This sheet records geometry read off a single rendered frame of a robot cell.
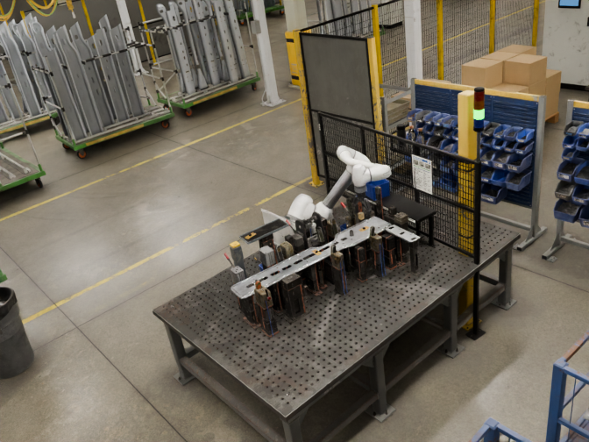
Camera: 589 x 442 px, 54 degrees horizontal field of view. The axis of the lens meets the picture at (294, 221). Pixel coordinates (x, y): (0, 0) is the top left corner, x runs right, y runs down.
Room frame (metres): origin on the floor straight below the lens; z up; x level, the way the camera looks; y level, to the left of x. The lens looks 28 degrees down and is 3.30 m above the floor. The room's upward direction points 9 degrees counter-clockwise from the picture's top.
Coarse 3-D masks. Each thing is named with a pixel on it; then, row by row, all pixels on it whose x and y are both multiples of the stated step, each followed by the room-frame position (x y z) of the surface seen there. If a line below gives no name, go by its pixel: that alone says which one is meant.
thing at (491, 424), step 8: (488, 424) 1.96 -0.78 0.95; (496, 424) 1.96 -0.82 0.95; (480, 432) 1.93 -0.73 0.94; (488, 432) 1.96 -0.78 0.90; (496, 432) 1.95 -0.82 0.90; (504, 432) 1.92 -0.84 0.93; (512, 432) 1.90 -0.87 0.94; (472, 440) 1.89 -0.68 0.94; (488, 440) 1.95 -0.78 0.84; (496, 440) 1.95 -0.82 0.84; (520, 440) 1.85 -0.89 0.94; (528, 440) 1.84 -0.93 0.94
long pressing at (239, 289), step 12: (348, 228) 3.98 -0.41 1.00; (360, 228) 3.96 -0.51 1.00; (384, 228) 3.90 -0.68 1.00; (336, 240) 3.83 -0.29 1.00; (348, 240) 3.80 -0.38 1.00; (360, 240) 3.78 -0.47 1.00; (324, 252) 3.69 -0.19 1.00; (276, 264) 3.62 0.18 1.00; (288, 264) 3.60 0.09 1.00; (300, 264) 3.58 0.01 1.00; (312, 264) 3.57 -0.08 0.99; (252, 276) 3.51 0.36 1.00; (264, 276) 3.49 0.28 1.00; (276, 276) 3.47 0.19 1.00; (240, 288) 3.39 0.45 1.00; (252, 288) 3.37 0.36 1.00
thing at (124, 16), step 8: (120, 0) 15.25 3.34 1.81; (120, 8) 15.24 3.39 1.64; (120, 16) 15.34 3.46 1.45; (128, 16) 15.31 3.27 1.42; (128, 24) 15.28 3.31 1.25; (128, 32) 15.24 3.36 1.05; (128, 40) 15.28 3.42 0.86; (136, 48) 15.30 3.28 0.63; (136, 64) 15.24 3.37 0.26; (144, 72) 15.31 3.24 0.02
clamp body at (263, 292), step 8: (264, 288) 3.26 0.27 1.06; (256, 296) 3.26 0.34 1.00; (264, 296) 3.19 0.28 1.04; (264, 304) 3.18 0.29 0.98; (272, 304) 3.21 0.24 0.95; (264, 312) 3.24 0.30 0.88; (264, 320) 3.22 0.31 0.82; (272, 320) 3.21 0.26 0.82; (264, 328) 3.24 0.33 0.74; (272, 328) 3.20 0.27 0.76; (272, 336) 3.19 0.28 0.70
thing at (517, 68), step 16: (512, 48) 8.27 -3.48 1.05; (528, 48) 8.14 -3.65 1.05; (464, 64) 7.86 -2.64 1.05; (480, 64) 7.73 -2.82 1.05; (496, 64) 7.66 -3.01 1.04; (512, 64) 7.63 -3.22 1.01; (528, 64) 7.43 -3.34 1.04; (544, 64) 7.59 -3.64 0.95; (464, 80) 7.81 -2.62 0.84; (480, 80) 7.58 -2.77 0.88; (496, 80) 7.66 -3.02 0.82; (512, 80) 7.62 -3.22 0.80; (528, 80) 7.42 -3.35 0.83; (544, 80) 7.61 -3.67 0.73; (560, 80) 7.85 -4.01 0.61
